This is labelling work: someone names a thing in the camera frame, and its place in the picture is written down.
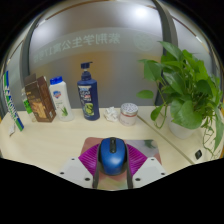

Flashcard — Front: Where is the small jar with white lid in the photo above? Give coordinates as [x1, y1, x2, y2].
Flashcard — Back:
[119, 102, 139, 127]

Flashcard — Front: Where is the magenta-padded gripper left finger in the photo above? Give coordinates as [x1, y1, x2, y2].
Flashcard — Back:
[57, 143, 101, 189]

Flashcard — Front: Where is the blue computer mouse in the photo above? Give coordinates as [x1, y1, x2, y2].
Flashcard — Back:
[97, 136, 129, 176]

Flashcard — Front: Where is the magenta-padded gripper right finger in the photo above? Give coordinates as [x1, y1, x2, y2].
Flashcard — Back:
[124, 143, 167, 189]

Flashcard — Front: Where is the crumpled white tissue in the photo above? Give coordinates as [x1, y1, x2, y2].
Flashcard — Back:
[103, 106, 120, 123]

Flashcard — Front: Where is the green plant in white pot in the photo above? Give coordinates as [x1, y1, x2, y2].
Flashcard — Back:
[135, 40, 224, 159]

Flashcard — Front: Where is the dark blue pump bottle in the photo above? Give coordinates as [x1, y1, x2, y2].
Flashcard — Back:
[76, 61, 101, 122]

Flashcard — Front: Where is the white green shuttlecock tube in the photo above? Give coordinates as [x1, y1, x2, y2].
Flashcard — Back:
[2, 70, 25, 132]

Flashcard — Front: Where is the floral print mouse pad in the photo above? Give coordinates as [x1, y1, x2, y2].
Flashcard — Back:
[79, 136, 163, 192]

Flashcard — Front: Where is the white bottle with blue cap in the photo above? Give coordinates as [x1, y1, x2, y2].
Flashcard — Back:
[48, 76, 75, 122]

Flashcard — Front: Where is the small white patterned packet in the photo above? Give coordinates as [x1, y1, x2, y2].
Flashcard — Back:
[8, 122, 17, 137]

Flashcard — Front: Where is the clear bottle with green label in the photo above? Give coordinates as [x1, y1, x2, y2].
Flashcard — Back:
[21, 87, 37, 123]

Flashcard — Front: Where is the brown carton box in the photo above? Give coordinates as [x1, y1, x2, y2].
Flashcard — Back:
[23, 73, 57, 123]

